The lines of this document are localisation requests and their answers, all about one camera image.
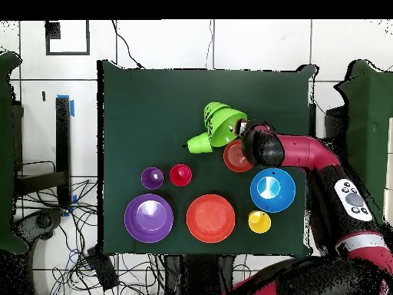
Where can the large green bowl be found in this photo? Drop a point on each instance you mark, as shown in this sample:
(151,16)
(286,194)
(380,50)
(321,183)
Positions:
(224,129)

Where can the small orange bowl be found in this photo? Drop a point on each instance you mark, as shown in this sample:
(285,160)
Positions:
(233,158)

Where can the small green bowl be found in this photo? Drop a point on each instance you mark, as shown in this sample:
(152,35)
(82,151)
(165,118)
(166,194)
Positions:
(212,110)

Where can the green cup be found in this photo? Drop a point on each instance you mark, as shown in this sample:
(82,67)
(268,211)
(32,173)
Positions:
(199,144)

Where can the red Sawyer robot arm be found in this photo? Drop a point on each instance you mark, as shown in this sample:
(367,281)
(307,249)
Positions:
(307,150)

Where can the red cup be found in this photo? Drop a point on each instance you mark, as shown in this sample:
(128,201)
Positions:
(180,175)

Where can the blue bowl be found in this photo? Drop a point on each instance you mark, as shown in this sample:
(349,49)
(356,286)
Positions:
(273,199)

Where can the dark green tablecloth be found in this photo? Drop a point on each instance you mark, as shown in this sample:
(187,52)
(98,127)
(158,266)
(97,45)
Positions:
(153,101)

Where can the large orange bowl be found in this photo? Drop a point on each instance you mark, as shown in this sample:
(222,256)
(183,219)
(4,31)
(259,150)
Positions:
(210,218)

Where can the black box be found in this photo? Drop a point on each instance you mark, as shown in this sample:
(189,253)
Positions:
(336,123)

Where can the yellow cup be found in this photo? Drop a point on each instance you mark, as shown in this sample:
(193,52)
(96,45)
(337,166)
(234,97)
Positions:
(259,222)

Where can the purple cup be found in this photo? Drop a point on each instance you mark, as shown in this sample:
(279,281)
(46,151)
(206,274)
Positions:
(152,178)

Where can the large purple bowl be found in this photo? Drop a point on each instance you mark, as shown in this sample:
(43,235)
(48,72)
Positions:
(149,218)

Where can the green cloth side table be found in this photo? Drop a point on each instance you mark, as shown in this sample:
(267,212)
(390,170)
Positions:
(6,199)
(371,101)

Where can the blue tape strip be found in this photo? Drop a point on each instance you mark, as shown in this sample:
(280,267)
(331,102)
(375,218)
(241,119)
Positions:
(72,109)

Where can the black metal stand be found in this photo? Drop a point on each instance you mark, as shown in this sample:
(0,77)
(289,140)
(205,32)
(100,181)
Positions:
(63,138)

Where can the black power strip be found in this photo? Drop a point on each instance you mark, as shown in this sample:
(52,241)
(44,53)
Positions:
(103,269)

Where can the small black floor marker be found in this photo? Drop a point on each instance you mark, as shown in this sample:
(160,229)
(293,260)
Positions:
(44,96)

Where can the black office chair base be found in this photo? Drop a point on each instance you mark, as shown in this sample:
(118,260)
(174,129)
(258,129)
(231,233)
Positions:
(40,222)

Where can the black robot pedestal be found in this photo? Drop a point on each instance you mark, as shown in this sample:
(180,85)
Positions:
(199,276)

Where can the black square floor frame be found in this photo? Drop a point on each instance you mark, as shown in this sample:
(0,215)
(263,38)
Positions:
(67,53)

